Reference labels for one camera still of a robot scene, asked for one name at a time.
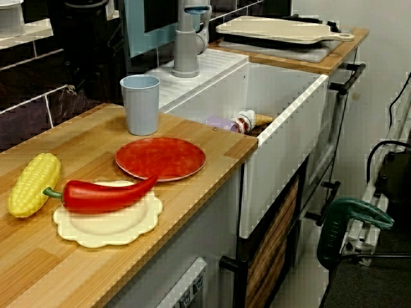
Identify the cream scalloped plate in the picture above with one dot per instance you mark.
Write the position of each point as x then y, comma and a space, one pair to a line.
112, 228

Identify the red toy pepper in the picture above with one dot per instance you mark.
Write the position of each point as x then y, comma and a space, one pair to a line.
102, 197

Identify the beige cutting board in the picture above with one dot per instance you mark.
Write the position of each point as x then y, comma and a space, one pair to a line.
276, 30

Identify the purple mug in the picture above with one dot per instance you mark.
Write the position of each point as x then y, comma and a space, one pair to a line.
220, 123

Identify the grey toy faucet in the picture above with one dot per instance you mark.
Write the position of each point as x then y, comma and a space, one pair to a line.
185, 48

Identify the red round plate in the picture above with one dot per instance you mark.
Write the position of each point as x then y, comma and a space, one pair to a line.
160, 157

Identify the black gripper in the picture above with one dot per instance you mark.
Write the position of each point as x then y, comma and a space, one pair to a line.
107, 77

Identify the white container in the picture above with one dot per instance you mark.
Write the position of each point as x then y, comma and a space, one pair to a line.
11, 19

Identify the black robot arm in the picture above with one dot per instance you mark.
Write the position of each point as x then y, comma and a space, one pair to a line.
86, 29

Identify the green clamp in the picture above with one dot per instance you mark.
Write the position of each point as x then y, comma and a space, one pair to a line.
330, 231

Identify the yellow toy corn cob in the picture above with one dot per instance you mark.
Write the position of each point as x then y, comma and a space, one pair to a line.
35, 183

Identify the toy ice cream cone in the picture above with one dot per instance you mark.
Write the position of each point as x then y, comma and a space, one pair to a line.
263, 119

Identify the black box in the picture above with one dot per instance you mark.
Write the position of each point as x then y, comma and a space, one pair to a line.
398, 186

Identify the white aluminium frame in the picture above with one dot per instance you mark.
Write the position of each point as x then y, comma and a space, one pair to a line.
369, 205

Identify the white toy sink basin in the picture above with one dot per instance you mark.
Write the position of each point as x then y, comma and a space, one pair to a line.
282, 167

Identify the light blue plastic cup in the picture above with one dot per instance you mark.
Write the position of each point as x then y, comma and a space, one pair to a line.
140, 109

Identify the wooden crate front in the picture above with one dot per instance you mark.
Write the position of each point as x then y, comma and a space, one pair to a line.
273, 240

